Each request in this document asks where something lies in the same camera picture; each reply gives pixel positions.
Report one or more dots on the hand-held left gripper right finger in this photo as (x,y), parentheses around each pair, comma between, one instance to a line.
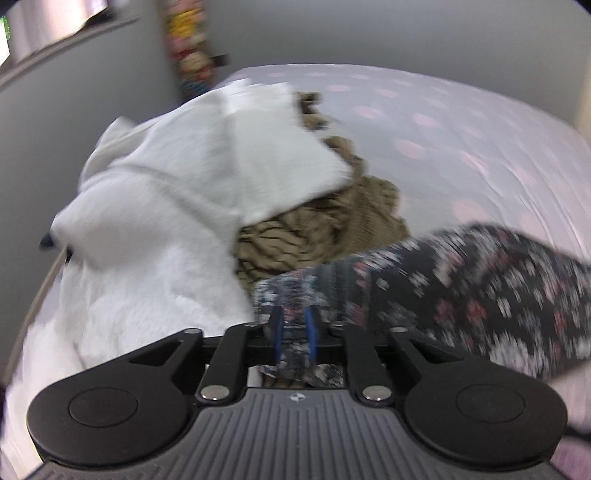
(310,333)

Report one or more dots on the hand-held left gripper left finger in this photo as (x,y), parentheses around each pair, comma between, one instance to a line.
(277,333)

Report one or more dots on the dark floral garment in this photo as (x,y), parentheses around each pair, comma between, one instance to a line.
(461,286)

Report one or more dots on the olive striped knit garment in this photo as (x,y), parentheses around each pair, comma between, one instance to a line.
(323,230)

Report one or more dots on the white fleece garment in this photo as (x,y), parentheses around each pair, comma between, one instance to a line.
(152,240)

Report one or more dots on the pink dotted bed sheet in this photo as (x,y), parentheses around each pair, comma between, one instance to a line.
(461,120)

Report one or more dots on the person's purple fuzzy clothing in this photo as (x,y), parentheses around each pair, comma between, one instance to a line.
(575,459)

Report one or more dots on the clear tube of plush toys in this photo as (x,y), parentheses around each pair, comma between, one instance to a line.
(191,41)

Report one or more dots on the window with sill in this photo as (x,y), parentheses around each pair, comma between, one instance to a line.
(41,27)

